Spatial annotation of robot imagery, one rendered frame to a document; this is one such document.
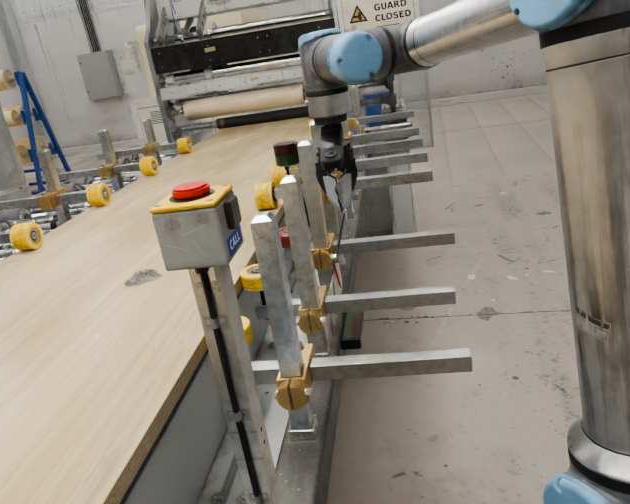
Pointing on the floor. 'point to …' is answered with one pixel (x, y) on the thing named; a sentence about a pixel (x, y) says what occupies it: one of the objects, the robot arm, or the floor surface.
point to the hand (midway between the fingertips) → (341, 207)
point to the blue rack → (33, 130)
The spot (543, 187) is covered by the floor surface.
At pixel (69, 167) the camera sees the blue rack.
